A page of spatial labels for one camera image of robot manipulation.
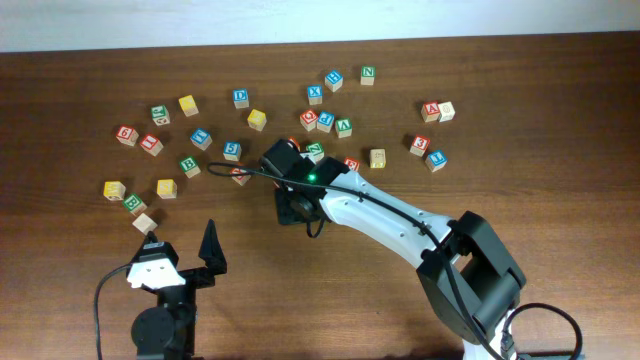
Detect yellow picture block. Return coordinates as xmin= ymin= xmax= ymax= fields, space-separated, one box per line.
xmin=369 ymin=149 xmax=387 ymax=169

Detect red A block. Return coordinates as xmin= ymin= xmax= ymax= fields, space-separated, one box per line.
xmin=421 ymin=102 xmax=441 ymax=123

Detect blue T block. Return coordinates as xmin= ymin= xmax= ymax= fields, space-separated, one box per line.
xmin=190 ymin=128 xmax=212 ymax=151

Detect red E block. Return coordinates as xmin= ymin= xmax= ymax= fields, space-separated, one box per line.
xmin=344 ymin=157 xmax=360 ymax=172

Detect plain white block right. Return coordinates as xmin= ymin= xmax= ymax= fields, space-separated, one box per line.
xmin=438 ymin=102 xmax=455 ymax=122

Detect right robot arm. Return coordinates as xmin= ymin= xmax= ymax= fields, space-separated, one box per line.
xmin=260 ymin=140 xmax=526 ymax=359

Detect green B block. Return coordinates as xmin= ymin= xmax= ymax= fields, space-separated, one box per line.
xmin=179 ymin=156 xmax=201 ymax=178

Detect blue H block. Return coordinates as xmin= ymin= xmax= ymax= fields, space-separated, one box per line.
xmin=325 ymin=70 xmax=344 ymax=92

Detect blue D block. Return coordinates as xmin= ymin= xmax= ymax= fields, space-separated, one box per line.
xmin=232 ymin=88 xmax=249 ymax=109

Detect green N block top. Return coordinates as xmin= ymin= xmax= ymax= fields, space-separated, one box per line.
xmin=360 ymin=66 xmax=376 ymax=86

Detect red U block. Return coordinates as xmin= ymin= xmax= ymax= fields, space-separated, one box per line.
xmin=287 ymin=137 xmax=301 ymax=151

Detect blue P block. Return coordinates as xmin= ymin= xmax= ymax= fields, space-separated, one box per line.
xmin=316 ymin=111 xmax=335 ymax=133

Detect green E block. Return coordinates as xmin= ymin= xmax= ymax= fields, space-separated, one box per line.
xmin=123 ymin=193 xmax=148 ymax=216

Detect yellow S block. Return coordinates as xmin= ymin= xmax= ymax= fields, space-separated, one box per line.
xmin=247 ymin=109 xmax=267 ymax=131
xmin=156 ymin=179 xmax=177 ymax=199

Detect red 1 block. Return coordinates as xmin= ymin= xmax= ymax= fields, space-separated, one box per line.
xmin=139 ymin=134 xmax=164 ymax=156

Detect yellow block upper left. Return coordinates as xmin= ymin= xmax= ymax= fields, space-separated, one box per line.
xmin=179 ymin=95 xmax=199 ymax=117

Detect green J block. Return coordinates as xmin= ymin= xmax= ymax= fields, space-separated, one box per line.
xmin=150 ymin=105 xmax=170 ymax=126

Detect blue L block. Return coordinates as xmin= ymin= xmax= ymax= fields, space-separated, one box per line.
xmin=425 ymin=150 xmax=448 ymax=172

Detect red Y block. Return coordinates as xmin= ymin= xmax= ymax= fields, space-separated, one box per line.
xmin=229 ymin=165 xmax=251 ymax=186

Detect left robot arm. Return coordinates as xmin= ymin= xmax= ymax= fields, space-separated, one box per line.
xmin=127 ymin=220 xmax=227 ymax=360

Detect green Z block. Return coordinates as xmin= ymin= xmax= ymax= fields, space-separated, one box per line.
xmin=305 ymin=142 xmax=325 ymax=164

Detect yellow W block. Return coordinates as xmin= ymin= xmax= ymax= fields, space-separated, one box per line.
xmin=103 ymin=181 xmax=126 ymax=201

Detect blue 5 block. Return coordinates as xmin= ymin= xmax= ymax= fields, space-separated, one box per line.
xmin=223 ymin=142 xmax=242 ymax=161

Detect red 6 block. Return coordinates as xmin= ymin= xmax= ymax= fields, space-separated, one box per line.
xmin=116 ymin=125 xmax=139 ymax=147

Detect green V block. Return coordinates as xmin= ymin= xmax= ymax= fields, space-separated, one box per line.
xmin=335 ymin=118 xmax=353 ymax=138

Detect blue X block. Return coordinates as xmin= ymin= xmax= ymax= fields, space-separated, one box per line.
xmin=307 ymin=85 xmax=323 ymax=105

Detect plain wooden block left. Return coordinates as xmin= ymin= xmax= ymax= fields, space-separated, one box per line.
xmin=132 ymin=213 xmax=158 ymax=235

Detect red 3 block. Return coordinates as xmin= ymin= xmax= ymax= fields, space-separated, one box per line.
xmin=409 ymin=135 xmax=430 ymax=157

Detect red Q block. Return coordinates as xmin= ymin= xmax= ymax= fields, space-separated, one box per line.
xmin=299 ymin=109 xmax=318 ymax=132

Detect left black cable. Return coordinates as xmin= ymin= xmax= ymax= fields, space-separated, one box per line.
xmin=92 ymin=263 xmax=132 ymax=360

